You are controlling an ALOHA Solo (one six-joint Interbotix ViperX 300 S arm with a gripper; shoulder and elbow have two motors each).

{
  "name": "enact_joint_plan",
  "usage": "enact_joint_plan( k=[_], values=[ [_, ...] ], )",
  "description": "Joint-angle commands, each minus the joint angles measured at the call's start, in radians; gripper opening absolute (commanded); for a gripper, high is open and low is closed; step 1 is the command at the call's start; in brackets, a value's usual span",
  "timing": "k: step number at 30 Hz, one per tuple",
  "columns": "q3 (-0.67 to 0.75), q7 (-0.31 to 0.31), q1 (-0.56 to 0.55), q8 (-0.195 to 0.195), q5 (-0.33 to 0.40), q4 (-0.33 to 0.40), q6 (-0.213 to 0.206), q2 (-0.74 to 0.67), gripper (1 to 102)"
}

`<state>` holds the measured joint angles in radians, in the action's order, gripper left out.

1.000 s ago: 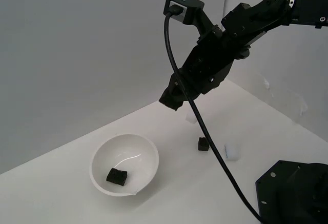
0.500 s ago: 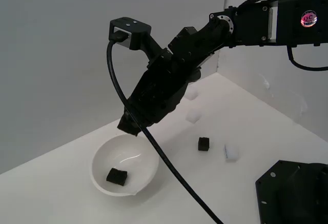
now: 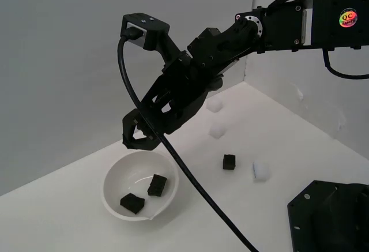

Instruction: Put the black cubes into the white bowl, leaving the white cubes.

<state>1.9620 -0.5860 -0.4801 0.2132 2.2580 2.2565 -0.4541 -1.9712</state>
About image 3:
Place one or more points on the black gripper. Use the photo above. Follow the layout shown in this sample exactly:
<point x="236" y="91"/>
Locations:
<point x="190" y="84"/>

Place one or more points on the large black foam cube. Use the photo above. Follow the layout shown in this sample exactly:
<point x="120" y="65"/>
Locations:
<point x="157" y="186"/>

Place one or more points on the small black foam cube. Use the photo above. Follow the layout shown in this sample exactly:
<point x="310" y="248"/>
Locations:
<point x="229" y="162"/>

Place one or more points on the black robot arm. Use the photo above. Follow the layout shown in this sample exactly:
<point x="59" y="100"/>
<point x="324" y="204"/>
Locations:
<point x="325" y="12"/>

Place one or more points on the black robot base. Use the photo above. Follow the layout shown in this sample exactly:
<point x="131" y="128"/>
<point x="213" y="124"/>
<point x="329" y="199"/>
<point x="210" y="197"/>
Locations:
<point x="317" y="220"/>

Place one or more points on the white ceramic bowl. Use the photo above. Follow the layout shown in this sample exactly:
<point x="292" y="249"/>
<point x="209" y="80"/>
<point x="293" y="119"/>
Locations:
<point x="124" y="177"/>

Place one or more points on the white foam cube blue print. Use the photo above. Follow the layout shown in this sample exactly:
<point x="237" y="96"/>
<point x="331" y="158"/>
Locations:
<point x="261" y="171"/>

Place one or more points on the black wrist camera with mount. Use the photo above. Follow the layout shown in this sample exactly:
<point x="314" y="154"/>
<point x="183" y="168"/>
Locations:
<point x="150" y="28"/>

